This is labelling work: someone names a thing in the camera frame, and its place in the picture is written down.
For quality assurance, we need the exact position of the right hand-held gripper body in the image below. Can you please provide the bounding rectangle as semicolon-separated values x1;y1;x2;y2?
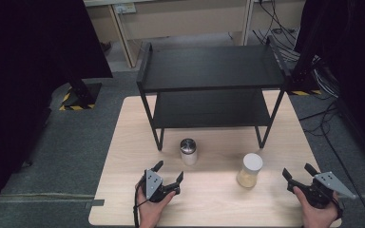
286;171;357;210

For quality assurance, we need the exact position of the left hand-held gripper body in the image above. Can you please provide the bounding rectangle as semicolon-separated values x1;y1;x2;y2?
142;168;182;203

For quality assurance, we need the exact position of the metal-lid jar of white powder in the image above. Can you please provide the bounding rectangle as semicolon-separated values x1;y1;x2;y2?
179;138;199;166

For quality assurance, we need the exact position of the white-lid jar of yellow grains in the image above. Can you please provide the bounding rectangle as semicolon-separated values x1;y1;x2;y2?
236;152;264;189

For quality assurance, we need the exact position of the black two-tier shelf rack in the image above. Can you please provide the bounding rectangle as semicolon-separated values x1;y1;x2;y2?
136;35;293;152

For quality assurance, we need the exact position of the person's left hand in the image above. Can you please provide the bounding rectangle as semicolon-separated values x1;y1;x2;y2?
134;181;177;228

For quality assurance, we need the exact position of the person's right hand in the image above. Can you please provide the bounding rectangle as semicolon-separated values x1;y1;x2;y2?
292;185;340;228

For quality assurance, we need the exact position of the grey floor tape piece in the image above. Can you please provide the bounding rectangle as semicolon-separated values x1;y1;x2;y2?
85;199;106;208

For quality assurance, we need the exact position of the black stand with striped base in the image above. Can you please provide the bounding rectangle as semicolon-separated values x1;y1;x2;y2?
58;72;104;112
289;0;327;97

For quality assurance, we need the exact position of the black curtain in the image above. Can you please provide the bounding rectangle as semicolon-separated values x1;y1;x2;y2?
0;0;114;220
294;0;365;174

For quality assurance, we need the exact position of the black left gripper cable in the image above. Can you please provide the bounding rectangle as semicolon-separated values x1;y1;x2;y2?
132;180;147;228

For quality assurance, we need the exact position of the black floor cable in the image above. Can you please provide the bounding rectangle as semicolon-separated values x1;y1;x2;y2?
298;100;365;228

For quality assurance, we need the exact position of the bundle of floor cables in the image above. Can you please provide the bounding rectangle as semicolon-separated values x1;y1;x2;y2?
252;0;341;100

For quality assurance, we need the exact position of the white wall socket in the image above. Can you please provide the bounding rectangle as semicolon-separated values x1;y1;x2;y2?
113;2;138;15

